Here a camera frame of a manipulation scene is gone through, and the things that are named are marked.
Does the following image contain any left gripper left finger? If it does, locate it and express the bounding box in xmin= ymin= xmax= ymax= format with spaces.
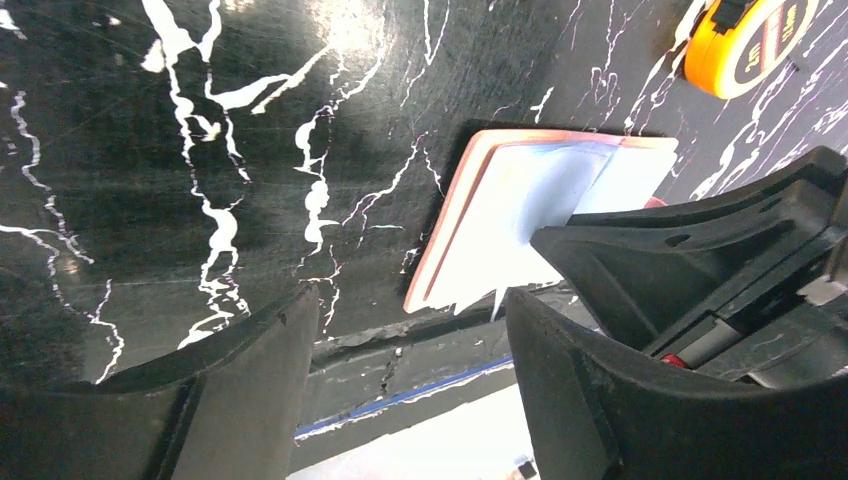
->
xmin=1 ymin=284 xmax=319 ymax=479

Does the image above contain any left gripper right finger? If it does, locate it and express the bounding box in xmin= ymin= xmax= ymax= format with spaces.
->
xmin=505 ymin=290 xmax=847 ymax=479

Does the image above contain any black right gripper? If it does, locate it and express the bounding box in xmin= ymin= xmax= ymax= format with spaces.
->
xmin=531 ymin=147 xmax=847 ymax=388

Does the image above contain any pink leather card holder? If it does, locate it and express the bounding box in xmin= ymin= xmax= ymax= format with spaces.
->
xmin=403 ymin=129 xmax=679 ymax=313

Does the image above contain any yellow tape measure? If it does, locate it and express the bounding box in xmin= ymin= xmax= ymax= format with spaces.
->
xmin=683 ymin=0 xmax=819 ymax=100

